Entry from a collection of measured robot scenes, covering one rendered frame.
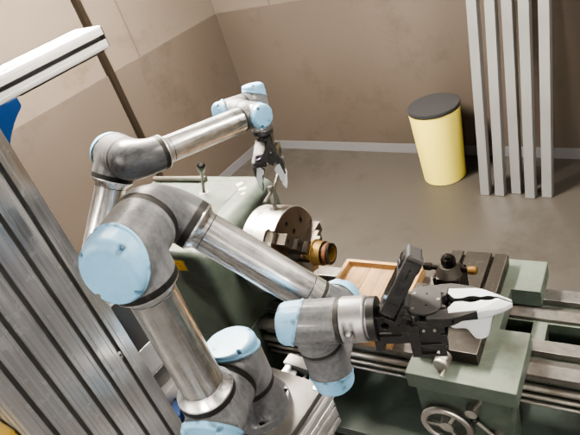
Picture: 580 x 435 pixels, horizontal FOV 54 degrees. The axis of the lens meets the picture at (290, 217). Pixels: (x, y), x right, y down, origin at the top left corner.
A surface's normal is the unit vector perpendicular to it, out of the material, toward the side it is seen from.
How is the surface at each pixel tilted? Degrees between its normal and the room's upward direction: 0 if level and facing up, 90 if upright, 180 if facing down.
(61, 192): 90
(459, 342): 0
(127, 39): 90
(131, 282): 82
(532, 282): 0
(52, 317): 90
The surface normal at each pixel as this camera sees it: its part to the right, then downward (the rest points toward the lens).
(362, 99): -0.55, 0.58
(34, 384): 0.79, 0.11
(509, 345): -0.29, -0.81
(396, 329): -0.25, 0.46
